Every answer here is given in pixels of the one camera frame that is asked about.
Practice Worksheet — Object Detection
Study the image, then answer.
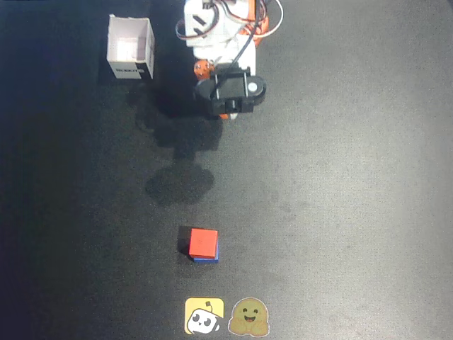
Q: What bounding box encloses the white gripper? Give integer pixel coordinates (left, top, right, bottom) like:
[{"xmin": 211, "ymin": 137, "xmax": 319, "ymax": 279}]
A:
[{"xmin": 193, "ymin": 34, "xmax": 256, "ymax": 121}]

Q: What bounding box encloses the red cube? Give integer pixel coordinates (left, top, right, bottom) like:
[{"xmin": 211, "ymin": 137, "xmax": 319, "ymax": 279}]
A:
[{"xmin": 188, "ymin": 228, "xmax": 219, "ymax": 259}]

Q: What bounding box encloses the orange robot base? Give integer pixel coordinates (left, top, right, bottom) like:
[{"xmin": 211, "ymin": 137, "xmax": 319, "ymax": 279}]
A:
[{"xmin": 255, "ymin": 16, "xmax": 270, "ymax": 47}]

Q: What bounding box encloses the blue cube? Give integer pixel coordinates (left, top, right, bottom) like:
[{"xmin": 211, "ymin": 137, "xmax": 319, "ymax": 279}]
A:
[{"xmin": 193, "ymin": 244, "xmax": 220, "ymax": 264}]

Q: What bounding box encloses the white cardboard box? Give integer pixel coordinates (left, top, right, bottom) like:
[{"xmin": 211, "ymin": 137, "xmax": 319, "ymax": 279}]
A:
[{"xmin": 107, "ymin": 13, "xmax": 156, "ymax": 81}]

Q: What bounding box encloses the yellow robot sticker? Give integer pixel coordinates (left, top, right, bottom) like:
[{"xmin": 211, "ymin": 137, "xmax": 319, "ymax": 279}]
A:
[{"xmin": 184, "ymin": 297, "xmax": 225, "ymax": 335}]

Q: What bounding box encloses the hugging face emoji sticker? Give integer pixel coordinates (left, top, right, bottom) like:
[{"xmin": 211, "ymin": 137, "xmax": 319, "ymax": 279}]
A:
[{"xmin": 227, "ymin": 297, "xmax": 270, "ymax": 336}]

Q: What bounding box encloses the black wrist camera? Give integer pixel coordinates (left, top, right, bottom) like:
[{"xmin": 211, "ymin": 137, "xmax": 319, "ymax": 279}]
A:
[{"xmin": 193, "ymin": 63, "xmax": 266, "ymax": 116}]

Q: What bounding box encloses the black camera cable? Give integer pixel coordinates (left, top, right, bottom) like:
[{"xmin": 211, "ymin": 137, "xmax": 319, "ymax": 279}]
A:
[{"xmin": 212, "ymin": 0, "xmax": 272, "ymax": 102}]

